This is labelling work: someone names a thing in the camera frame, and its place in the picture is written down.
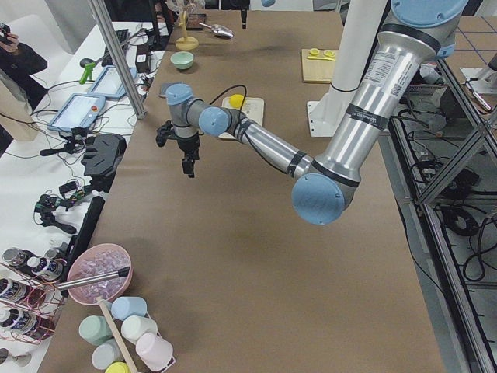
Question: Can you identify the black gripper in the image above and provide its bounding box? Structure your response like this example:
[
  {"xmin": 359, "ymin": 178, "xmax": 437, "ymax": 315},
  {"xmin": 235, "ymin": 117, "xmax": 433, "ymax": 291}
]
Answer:
[
  {"xmin": 239, "ymin": 0, "xmax": 249, "ymax": 29},
  {"xmin": 177, "ymin": 134, "xmax": 200, "ymax": 178}
]

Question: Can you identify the yellow lemon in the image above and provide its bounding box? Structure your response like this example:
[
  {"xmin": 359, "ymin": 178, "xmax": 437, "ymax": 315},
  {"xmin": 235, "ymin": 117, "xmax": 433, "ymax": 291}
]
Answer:
[{"xmin": 228, "ymin": 94, "xmax": 245, "ymax": 109}]

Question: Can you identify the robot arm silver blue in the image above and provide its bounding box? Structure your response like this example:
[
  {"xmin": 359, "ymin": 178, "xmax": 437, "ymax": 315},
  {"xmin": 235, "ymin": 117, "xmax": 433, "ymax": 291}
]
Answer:
[
  {"xmin": 229, "ymin": 0, "xmax": 276, "ymax": 30},
  {"xmin": 165, "ymin": 1, "xmax": 466, "ymax": 225}
]

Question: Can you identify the white rabbit tray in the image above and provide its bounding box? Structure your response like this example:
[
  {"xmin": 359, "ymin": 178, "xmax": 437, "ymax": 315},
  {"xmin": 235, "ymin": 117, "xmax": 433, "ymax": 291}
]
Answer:
[{"xmin": 221, "ymin": 96, "xmax": 265, "ymax": 127}]

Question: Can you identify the metal scoop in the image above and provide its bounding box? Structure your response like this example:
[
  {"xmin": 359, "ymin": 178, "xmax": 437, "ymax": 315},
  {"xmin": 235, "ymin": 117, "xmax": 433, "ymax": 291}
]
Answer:
[{"xmin": 200, "ymin": 23, "xmax": 234, "ymax": 39}]

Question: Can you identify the wooden mug tree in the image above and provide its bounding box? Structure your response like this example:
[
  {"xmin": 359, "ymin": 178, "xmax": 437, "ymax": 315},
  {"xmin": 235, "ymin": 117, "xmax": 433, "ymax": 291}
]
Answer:
[{"xmin": 176, "ymin": 11, "xmax": 199, "ymax": 51}]

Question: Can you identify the mint green bowl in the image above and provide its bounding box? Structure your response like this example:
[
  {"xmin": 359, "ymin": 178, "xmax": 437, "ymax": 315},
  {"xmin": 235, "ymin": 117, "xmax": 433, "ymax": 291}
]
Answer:
[{"xmin": 170, "ymin": 51, "xmax": 194, "ymax": 70}]

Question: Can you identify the yellow plastic knife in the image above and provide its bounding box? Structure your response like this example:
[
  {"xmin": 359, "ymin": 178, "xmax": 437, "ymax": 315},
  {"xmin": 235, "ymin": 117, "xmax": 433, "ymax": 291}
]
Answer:
[{"xmin": 306, "ymin": 55, "xmax": 336, "ymax": 61}]

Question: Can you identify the grey folded cloth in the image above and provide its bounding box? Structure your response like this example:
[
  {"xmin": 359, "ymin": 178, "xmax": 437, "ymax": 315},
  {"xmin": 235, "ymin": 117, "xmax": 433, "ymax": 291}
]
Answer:
[{"xmin": 159, "ymin": 83, "xmax": 169, "ymax": 98}]

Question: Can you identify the wooden cutting board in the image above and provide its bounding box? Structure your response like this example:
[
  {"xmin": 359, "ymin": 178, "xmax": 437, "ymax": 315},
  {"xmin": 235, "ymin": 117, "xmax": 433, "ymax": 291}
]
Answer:
[{"xmin": 301, "ymin": 48, "xmax": 338, "ymax": 83}]

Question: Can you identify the teach pendant upper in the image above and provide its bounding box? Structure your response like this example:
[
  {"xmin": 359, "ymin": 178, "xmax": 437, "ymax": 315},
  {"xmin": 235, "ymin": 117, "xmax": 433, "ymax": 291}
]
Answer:
[{"xmin": 89, "ymin": 65, "xmax": 126, "ymax": 100}]

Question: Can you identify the teach pendant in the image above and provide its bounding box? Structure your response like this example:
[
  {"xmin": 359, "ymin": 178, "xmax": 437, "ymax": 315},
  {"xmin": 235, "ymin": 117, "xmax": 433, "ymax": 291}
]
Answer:
[
  {"xmin": 47, "ymin": 93, "xmax": 106, "ymax": 133},
  {"xmin": 89, "ymin": 65, "xmax": 126, "ymax": 100}
]

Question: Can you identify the teach pendant lower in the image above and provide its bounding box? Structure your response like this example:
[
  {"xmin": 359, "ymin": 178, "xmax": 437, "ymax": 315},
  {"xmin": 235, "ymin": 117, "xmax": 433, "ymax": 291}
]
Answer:
[{"xmin": 47, "ymin": 93, "xmax": 106, "ymax": 133}]

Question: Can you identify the metal spoon in pink bowl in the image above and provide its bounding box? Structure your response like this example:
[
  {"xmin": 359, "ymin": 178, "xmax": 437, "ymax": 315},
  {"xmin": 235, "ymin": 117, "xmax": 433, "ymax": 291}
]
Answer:
[{"xmin": 55, "ymin": 267, "xmax": 130, "ymax": 291}]

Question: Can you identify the pink bowl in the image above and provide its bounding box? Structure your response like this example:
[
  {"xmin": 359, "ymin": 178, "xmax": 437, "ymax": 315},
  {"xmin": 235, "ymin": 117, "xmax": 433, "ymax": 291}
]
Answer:
[{"xmin": 67, "ymin": 243, "xmax": 133, "ymax": 305}]

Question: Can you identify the green glue gun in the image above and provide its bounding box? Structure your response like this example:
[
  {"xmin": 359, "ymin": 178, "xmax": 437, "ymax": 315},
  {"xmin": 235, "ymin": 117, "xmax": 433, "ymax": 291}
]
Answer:
[{"xmin": 79, "ymin": 58, "xmax": 96, "ymax": 85}]

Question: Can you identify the blue cup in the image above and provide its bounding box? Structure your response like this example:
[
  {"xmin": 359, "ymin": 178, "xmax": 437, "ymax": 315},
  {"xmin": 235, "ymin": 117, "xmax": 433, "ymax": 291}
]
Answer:
[{"xmin": 111, "ymin": 296, "xmax": 148, "ymax": 321}]

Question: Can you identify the white cup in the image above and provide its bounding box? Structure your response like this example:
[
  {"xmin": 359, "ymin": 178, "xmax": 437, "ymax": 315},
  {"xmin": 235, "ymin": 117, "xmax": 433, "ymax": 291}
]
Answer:
[{"xmin": 120, "ymin": 315, "xmax": 158, "ymax": 345}]

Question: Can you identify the green cup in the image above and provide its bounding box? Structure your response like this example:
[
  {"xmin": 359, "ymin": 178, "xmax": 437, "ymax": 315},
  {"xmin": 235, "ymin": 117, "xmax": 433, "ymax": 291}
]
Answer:
[{"xmin": 78, "ymin": 315, "xmax": 113, "ymax": 347}]

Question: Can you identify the pink cup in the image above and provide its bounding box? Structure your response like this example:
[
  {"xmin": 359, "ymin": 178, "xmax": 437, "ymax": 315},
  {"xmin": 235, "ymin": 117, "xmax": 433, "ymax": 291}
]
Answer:
[{"xmin": 135, "ymin": 333, "xmax": 176, "ymax": 371}]

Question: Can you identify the person in black jacket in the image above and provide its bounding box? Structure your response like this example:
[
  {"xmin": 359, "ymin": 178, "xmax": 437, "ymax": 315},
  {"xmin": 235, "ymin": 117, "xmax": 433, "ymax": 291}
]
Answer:
[{"xmin": 1, "ymin": 23, "xmax": 48, "ymax": 113}]

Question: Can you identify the grey cup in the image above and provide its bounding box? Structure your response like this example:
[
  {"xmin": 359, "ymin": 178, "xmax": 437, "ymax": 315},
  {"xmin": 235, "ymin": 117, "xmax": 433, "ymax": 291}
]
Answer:
[{"xmin": 92, "ymin": 339, "xmax": 124, "ymax": 370}]

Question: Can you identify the bottle rack with bottles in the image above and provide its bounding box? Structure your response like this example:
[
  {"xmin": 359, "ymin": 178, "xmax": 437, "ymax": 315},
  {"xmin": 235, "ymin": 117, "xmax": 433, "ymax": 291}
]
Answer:
[{"xmin": 1, "ymin": 247, "xmax": 65, "ymax": 344}]

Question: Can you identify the yellow cup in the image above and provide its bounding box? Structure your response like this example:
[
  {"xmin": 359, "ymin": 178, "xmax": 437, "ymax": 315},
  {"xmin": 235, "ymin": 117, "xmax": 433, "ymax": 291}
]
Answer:
[{"xmin": 105, "ymin": 361, "xmax": 130, "ymax": 373}]

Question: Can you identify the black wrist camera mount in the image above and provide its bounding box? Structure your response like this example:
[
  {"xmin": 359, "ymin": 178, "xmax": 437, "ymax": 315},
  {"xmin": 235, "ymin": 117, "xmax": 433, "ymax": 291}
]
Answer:
[{"xmin": 155, "ymin": 120, "xmax": 177, "ymax": 148}]

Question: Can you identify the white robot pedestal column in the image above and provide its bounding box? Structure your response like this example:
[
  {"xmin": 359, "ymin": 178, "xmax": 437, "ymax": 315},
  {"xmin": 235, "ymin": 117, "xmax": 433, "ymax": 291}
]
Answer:
[{"xmin": 308, "ymin": 0, "xmax": 388, "ymax": 138}]

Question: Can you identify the aluminium frame post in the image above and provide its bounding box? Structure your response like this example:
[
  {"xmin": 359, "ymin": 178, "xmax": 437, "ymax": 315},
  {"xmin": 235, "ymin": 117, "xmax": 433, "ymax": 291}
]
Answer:
[{"xmin": 88, "ymin": 0, "xmax": 146, "ymax": 120}]

